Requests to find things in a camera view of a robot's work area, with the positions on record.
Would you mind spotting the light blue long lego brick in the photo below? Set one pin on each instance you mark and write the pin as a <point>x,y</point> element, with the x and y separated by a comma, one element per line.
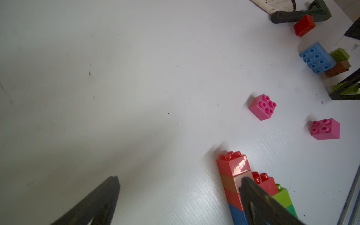
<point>317,58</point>

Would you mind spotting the small red brick by wrench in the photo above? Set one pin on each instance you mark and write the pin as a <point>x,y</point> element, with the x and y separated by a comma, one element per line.
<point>305,25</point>

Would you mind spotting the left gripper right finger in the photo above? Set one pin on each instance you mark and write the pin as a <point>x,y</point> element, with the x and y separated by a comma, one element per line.
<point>262,209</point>

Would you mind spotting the white work glove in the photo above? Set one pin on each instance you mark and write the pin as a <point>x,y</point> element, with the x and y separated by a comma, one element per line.
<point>272,6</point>

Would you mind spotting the red long lego brick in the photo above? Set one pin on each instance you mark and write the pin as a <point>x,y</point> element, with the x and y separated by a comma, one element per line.
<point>233,164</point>

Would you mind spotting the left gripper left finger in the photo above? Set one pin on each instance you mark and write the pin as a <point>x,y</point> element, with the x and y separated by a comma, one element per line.
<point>97,208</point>

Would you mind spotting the dark green lego brick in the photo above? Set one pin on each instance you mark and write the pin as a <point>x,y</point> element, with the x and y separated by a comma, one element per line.
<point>291,210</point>

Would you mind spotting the small red lego brick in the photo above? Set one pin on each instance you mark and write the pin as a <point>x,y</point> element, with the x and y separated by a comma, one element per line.
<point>263,180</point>

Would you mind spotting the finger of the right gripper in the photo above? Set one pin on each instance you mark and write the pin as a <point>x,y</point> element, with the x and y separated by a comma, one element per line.
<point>351,80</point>
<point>335,95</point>

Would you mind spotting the dark blue lego brick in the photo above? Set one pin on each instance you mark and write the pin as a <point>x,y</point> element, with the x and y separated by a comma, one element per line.
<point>238,216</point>

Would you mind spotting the pink lego brick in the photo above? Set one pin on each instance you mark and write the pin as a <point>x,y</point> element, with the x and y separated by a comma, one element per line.
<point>327,129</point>
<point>263,107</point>

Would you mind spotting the lime green lego brick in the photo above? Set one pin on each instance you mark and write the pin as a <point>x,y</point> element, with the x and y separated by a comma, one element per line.
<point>283,197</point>

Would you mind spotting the lime lego brick right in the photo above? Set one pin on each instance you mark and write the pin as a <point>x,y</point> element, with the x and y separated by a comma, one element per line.
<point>339,55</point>

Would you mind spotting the lime lego brick lower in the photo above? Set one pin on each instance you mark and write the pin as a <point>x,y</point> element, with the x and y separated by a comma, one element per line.
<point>354,90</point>

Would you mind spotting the orange brown lego brick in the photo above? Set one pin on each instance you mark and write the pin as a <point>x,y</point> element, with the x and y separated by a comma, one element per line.
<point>234,183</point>

